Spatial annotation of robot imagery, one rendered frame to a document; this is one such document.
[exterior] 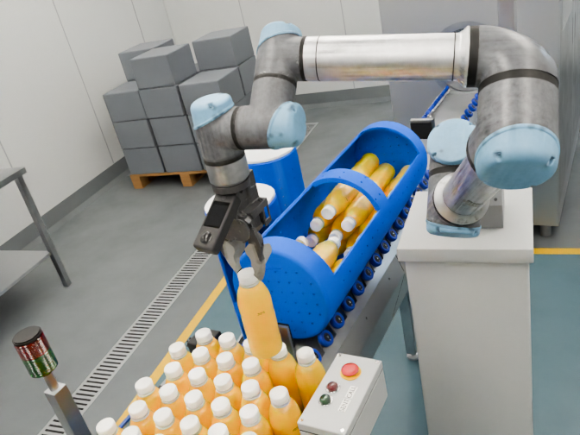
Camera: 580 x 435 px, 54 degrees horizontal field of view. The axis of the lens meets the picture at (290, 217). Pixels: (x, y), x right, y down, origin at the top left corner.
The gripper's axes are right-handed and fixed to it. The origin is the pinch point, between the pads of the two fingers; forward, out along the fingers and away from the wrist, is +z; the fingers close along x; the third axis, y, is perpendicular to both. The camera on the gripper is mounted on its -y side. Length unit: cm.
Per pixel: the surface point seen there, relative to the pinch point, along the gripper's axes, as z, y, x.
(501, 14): -10, 164, -18
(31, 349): 11, -22, 45
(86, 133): 91, 282, 381
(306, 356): 24.0, 5.0, -6.0
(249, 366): 24.3, -1.3, 5.0
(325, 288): 20.9, 24.7, -2.1
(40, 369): 17, -23, 45
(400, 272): 49, 72, -3
